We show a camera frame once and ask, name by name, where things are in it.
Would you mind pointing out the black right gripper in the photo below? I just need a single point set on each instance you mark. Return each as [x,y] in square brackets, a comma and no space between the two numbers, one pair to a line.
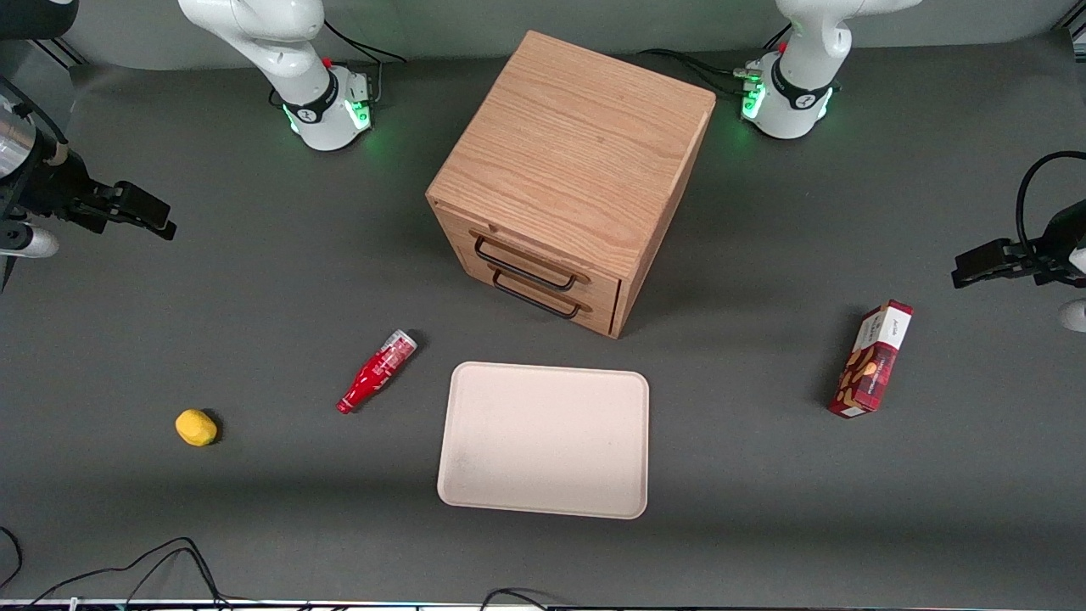
[56,188]

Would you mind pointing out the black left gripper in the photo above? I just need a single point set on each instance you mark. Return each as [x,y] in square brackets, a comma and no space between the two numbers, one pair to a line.
[1061,238]

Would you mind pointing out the red coke bottle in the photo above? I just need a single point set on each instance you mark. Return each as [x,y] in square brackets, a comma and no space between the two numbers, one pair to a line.
[380,371]

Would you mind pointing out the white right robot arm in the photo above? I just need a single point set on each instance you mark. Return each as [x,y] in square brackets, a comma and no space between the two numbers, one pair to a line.
[280,42]

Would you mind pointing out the beige plastic tray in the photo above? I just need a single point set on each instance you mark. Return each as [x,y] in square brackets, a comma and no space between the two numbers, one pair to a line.
[547,441]

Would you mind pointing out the red cookie box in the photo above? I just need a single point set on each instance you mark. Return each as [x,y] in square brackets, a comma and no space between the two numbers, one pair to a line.
[872,361]

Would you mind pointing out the yellow lemon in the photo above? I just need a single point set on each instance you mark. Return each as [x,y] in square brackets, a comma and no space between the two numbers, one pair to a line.
[196,428]

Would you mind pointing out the wooden drawer cabinet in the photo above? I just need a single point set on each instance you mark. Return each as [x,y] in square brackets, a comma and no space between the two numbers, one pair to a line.
[577,144]

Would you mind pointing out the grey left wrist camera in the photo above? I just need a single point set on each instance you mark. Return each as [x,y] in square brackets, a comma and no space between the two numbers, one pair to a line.
[1075,316]

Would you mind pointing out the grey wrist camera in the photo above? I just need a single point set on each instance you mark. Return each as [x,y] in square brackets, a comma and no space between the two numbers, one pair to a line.
[1075,316]
[30,242]

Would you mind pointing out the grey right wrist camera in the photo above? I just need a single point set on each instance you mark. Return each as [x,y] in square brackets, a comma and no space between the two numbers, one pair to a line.
[30,242]

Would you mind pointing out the aluminium frame rail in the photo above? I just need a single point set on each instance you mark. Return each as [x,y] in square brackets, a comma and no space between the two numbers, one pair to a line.
[64,53]

